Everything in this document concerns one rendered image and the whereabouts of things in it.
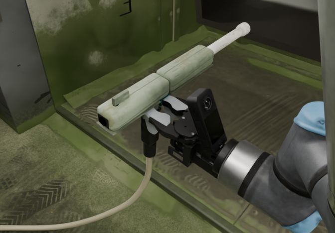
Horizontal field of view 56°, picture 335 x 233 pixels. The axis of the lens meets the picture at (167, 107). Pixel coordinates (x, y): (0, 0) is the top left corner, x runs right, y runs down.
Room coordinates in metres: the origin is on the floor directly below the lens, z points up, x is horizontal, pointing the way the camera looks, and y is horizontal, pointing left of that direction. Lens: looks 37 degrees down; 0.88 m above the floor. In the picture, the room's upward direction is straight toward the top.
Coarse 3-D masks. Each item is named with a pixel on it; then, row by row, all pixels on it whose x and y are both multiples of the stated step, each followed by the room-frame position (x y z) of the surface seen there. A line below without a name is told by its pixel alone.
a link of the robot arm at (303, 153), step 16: (304, 112) 0.33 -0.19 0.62; (320, 112) 0.33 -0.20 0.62; (304, 128) 0.31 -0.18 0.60; (320, 128) 0.30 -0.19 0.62; (288, 144) 0.33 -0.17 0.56; (304, 144) 0.30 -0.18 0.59; (320, 144) 0.29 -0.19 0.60; (288, 160) 0.31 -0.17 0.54; (304, 160) 0.28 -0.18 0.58; (320, 160) 0.27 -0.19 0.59; (288, 176) 0.30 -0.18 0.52; (304, 176) 0.27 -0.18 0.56; (304, 192) 0.29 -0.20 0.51
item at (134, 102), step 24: (240, 24) 0.77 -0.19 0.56; (192, 48) 0.64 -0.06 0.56; (216, 48) 0.67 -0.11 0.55; (168, 72) 0.54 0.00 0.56; (192, 72) 0.57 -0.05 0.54; (120, 96) 0.44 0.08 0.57; (144, 96) 0.47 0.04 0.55; (120, 120) 0.42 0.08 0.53; (144, 120) 0.51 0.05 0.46; (144, 144) 0.52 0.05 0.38
